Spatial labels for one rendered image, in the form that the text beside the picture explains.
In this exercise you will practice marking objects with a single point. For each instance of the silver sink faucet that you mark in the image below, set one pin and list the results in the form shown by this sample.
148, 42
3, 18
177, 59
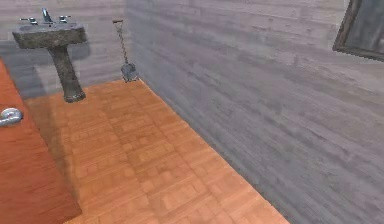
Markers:
46, 16

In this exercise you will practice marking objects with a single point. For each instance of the reddish brown wooden door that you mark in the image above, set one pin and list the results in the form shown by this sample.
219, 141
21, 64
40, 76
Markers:
23, 166

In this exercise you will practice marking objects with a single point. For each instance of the grey stone pedestal sink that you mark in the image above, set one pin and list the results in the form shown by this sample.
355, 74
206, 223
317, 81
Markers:
63, 63

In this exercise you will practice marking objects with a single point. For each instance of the dark framed wall picture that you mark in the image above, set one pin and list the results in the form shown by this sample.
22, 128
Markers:
365, 28

